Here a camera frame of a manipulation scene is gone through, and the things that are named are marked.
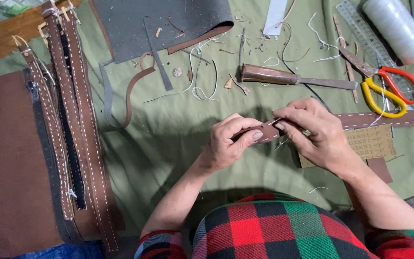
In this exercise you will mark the blue cloth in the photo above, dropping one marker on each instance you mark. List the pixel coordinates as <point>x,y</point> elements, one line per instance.
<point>49,251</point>

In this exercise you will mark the thin brown leather sliver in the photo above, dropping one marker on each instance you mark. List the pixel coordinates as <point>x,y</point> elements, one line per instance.
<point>347,68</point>

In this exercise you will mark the clear plastic ruler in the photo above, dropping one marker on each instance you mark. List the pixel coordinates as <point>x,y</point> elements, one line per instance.
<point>365,36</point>

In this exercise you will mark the bent grey leather strip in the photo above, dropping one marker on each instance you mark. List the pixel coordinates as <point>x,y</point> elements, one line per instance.
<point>107,93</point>

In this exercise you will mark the large brown leather sheet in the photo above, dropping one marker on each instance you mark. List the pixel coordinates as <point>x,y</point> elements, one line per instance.
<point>9,162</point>

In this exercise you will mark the olive green cloth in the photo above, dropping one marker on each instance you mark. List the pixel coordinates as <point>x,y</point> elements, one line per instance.
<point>164,151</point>

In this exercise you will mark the white thread loop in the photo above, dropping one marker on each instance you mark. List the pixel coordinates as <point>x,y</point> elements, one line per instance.
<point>194,79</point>

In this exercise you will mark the pointed grey leather strip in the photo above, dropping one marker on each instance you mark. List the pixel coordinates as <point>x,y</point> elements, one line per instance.
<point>160,64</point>

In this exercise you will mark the curved brown leather strip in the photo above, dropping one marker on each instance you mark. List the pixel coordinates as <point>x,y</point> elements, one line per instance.
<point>129,93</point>

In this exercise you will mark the red green plaid shirt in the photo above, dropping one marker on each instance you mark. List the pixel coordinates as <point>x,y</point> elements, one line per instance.
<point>282,230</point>

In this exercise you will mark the brown wooden plank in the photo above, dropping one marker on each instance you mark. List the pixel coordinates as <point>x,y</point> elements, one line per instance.
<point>2,43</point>

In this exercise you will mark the small brown leather rectangle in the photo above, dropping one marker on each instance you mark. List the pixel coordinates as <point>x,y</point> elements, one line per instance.
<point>380,169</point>

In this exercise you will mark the grey leather sheet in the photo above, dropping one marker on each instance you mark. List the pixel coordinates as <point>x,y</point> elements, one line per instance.
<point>146,25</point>

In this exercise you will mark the person's right hand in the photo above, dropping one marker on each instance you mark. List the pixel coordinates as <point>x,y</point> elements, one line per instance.
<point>322,136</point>

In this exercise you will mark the person's left hand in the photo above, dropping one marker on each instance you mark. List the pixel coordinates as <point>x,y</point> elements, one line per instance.
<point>225,144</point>

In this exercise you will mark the dark grey leather edge strip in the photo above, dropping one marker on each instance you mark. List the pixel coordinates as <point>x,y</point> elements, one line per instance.
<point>47,162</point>

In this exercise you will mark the tan sandpaper sheet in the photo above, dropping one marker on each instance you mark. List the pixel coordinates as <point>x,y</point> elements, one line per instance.
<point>372,144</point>

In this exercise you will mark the small round leather disc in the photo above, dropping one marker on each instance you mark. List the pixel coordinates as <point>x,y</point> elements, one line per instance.
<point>177,72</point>

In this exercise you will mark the white leather strip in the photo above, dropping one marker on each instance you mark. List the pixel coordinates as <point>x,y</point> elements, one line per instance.
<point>275,16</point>

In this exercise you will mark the white thread spool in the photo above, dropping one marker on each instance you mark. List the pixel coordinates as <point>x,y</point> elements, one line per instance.
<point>397,28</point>

